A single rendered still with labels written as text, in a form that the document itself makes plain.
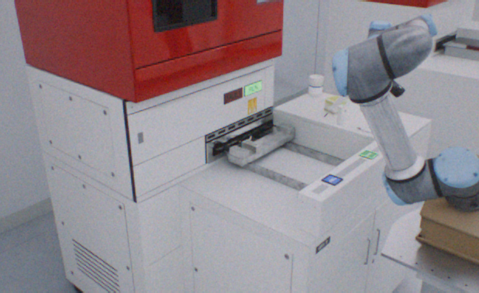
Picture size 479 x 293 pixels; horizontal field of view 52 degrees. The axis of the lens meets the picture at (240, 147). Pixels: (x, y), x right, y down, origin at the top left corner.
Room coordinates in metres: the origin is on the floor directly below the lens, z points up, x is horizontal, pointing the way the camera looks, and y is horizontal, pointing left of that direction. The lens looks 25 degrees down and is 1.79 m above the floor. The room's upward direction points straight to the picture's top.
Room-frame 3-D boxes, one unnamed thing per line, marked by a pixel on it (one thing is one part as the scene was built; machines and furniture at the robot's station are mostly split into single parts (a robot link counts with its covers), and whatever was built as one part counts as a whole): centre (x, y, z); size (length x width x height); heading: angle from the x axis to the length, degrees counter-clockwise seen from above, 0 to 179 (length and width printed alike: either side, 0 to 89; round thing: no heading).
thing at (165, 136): (1.88, 0.12, 1.02); 0.82 x 0.03 x 0.40; 139
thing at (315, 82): (2.36, -0.38, 1.01); 0.07 x 0.07 x 0.10
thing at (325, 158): (1.95, -0.32, 0.84); 0.50 x 0.02 x 0.03; 49
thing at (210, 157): (2.00, -0.01, 0.89); 0.44 x 0.02 x 0.10; 139
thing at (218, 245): (1.87, -0.31, 0.41); 0.97 x 0.64 x 0.82; 139
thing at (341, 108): (1.99, -0.42, 1.03); 0.06 x 0.04 x 0.13; 49
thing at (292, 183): (1.75, -0.14, 0.84); 0.50 x 0.02 x 0.03; 49
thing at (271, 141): (1.97, -0.10, 0.87); 0.36 x 0.08 x 0.03; 139
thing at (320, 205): (1.59, -0.41, 0.89); 0.55 x 0.09 x 0.14; 139
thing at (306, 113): (2.10, -0.50, 0.89); 0.62 x 0.35 x 0.14; 49
